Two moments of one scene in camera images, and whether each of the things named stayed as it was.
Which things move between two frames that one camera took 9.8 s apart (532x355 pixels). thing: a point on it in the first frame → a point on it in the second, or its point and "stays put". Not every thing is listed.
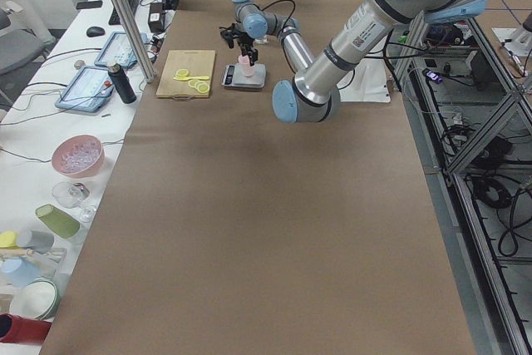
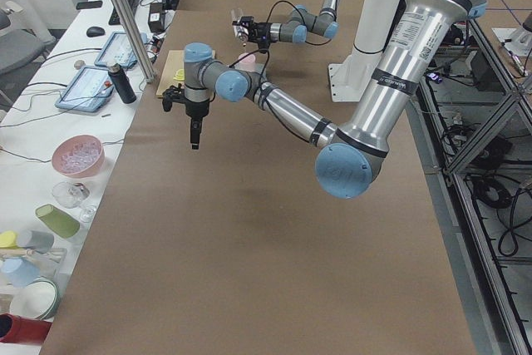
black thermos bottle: (122, 83) stays put
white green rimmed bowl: (37, 299) stays put
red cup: (17, 329) stays put
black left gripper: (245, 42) → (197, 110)
